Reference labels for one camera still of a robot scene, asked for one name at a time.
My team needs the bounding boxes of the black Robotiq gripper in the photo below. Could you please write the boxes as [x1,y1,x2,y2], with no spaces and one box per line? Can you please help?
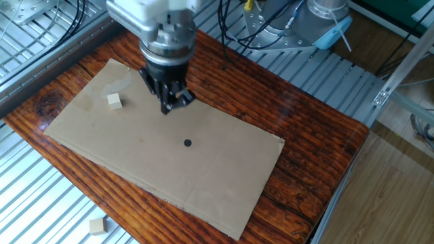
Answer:
[138,58,197,116]

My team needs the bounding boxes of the small wooden cube block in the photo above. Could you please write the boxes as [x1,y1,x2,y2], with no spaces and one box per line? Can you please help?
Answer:
[106,92,123,110]
[88,217,109,237]

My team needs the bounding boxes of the brown cardboard sheet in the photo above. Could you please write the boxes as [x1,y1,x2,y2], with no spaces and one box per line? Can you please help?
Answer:
[43,58,285,241]

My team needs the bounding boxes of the glossy dark wooden board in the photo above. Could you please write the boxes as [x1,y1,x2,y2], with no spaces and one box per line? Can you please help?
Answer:
[2,28,370,244]

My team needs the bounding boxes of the silver perforated metal plate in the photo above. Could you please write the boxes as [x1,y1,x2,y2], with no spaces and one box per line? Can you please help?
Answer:
[0,0,59,26]

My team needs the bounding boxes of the green board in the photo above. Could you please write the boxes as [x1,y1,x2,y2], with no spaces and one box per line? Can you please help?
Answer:
[357,0,434,35]

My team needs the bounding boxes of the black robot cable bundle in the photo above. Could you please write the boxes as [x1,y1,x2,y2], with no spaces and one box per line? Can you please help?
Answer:
[216,0,308,64]

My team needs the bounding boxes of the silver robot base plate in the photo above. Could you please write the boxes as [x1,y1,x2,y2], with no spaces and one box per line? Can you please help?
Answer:
[242,0,318,54]

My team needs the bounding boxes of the black cable pair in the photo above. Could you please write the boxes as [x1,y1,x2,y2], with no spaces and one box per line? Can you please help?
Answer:
[47,0,90,52]

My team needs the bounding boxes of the aluminium corner bracket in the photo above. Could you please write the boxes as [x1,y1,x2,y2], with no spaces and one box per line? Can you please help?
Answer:
[372,89,391,108]

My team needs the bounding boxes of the thin black floor cable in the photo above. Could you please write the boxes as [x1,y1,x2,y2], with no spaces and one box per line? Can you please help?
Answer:
[374,12,434,78]

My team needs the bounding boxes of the aluminium frame post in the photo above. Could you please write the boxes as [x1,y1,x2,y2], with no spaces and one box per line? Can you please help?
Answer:
[372,22,434,108]

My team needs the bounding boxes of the aluminium frame crossbar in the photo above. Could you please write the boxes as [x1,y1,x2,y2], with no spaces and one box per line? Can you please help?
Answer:
[389,91,434,118]

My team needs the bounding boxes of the grey coiled cable bundle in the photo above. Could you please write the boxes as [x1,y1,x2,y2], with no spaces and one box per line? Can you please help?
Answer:
[409,110,434,153]

